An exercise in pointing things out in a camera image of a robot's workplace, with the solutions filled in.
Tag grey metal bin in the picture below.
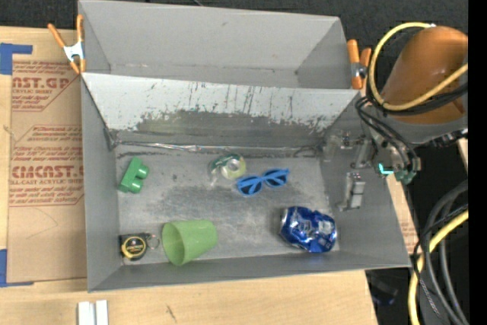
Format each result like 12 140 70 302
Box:
77 0 413 294

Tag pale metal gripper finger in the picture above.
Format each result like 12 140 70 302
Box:
323 129 363 163
337 171 367 213

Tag black cylinder on white bracket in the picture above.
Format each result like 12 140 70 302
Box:
432 128 469 150

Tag black and yellow tape measure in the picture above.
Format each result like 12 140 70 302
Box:
118 232 161 261

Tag crushed blue can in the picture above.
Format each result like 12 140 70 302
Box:
279 206 339 254

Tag brown cardboard board red print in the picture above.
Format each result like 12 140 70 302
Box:
0 25 419 288

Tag green toy brick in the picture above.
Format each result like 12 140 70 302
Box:
116 156 151 195

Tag blue sunglasses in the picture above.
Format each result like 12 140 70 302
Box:
236 167 291 198

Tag green plastic cup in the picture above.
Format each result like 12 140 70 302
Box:
161 218 219 267

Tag clear tape roll green dispenser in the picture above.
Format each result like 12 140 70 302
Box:
208 152 247 182

